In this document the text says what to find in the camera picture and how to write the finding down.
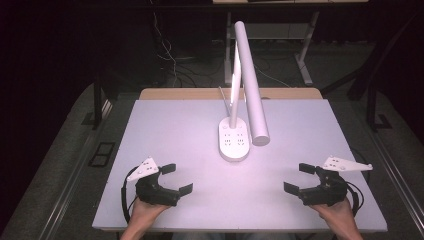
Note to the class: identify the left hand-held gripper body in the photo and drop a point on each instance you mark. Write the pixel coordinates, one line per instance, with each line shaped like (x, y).
(151, 190)

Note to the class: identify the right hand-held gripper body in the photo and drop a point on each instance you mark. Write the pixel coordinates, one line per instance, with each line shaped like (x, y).
(328, 188)

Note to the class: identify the person's left hand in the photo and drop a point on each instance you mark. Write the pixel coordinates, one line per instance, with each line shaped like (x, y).
(146, 213)

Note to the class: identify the person's right hand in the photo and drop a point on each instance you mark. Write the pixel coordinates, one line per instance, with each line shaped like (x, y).
(335, 213)

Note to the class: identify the white table mat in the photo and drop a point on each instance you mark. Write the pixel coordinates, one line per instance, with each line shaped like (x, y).
(186, 140)

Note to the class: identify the black metal stand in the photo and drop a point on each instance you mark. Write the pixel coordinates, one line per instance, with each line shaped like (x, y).
(97, 100)
(373, 106)

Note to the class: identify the white desk lamp with sockets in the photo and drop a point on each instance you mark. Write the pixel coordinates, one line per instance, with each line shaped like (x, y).
(250, 80)

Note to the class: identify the black rectangular floor frame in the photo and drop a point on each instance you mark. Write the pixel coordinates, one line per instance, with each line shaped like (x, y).
(101, 154)

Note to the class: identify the aluminium floor rail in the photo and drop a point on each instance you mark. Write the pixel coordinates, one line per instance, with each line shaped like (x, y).
(396, 180)
(76, 166)

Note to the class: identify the white metal frame desk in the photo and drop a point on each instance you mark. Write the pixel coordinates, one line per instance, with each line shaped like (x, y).
(300, 56)

